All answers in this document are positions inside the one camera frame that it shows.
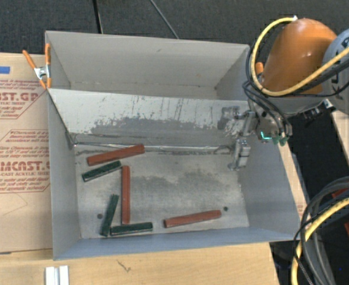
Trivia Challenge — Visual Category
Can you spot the grey metal bin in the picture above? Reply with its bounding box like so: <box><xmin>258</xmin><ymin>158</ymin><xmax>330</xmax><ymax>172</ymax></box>
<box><xmin>45</xmin><ymin>30</ymin><xmax>303</xmax><ymax>261</ymax></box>

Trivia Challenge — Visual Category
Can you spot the red-brown flat block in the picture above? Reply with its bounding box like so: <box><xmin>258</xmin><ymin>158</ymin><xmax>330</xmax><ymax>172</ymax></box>
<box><xmin>86</xmin><ymin>144</ymin><xmax>146</xmax><ymax>167</ymax></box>
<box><xmin>120</xmin><ymin>165</ymin><xmax>131</xmax><ymax>226</ymax></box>
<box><xmin>163</xmin><ymin>209</ymin><xmax>223</xmax><ymax>229</ymax></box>

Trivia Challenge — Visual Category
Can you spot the brown cardboard board, red print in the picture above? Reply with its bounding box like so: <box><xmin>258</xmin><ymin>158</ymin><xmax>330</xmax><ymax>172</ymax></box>
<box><xmin>0</xmin><ymin>51</ymin><xmax>54</xmax><ymax>255</ymax></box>

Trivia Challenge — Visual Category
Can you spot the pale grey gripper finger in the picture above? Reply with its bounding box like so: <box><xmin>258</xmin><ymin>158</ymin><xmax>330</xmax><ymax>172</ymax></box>
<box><xmin>221</xmin><ymin>106</ymin><xmax>249</xmax><ymax>123</ymax></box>
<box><xmin>228</xmin><ymin>140</ymin><xmax>252</xmax><ymax>172</ymax></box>

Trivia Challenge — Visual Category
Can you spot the dark green flat block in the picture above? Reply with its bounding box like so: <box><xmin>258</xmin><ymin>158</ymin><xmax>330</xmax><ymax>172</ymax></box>
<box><xmin>109</xmin><ymin>221</ymin><xmax>154</xmax><ymax>236</ymax></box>
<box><xmin>81</xmin><ymin>160</ymin><xmax>122</xmax><ymax>183</ymax></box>
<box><xmin>100</xmin><ymin>194</ymin><xmax>120</xmax><ymax>238</ymax></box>

